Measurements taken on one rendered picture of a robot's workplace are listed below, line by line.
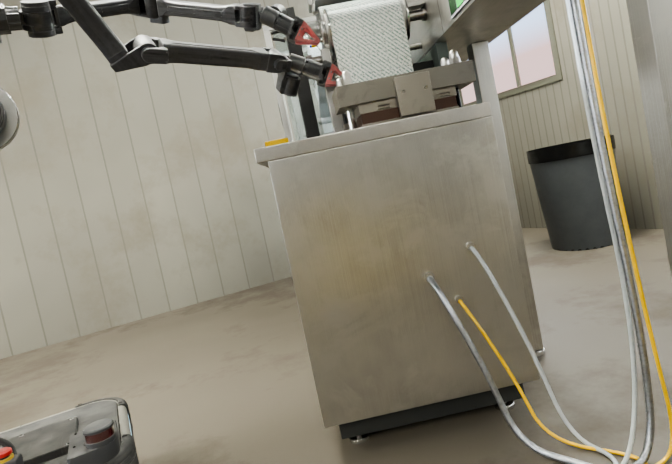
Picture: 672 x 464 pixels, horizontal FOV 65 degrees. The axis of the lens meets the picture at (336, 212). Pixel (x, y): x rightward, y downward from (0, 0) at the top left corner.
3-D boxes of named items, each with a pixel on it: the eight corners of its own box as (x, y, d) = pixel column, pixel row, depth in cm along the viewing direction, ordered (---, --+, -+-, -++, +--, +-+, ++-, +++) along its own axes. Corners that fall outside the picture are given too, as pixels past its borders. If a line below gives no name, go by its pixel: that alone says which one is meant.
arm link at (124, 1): (142, 16, 194) (138, -13, 189) (167, 21, 188) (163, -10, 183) (23, 35, 162) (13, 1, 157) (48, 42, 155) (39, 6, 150)
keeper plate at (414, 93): (400, 117, 149) (392, 79, 148) (434, 110, 149) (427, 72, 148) (401, 116, 146) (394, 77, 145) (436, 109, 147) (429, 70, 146)
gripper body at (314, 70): (323, 81, 161) (300, 73, 161) (322, 86, 172) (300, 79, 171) (329, 60, 161) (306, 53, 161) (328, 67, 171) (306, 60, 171)
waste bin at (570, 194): (650, 235, 338) (633, 130, 333) (588, 255, 319) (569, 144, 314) (583, 233, 388) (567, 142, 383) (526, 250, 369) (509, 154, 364)
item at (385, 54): (344, 100, 168) (333, 42, 166) (416, 86, 169) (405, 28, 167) (345, 100, 167) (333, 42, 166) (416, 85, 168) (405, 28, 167)
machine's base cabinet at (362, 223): (314, 285, 398) (291, 174, 392) (396, 268, 401) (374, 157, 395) (329, 462, 147) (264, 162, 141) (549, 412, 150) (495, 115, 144)
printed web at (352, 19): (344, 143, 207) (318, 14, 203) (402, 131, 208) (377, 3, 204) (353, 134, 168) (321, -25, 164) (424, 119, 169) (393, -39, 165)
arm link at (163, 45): (142, 44, 136) (134, 31, 144) (141, 66, 139) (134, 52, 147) (292, 58, 158) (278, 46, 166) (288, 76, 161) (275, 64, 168)
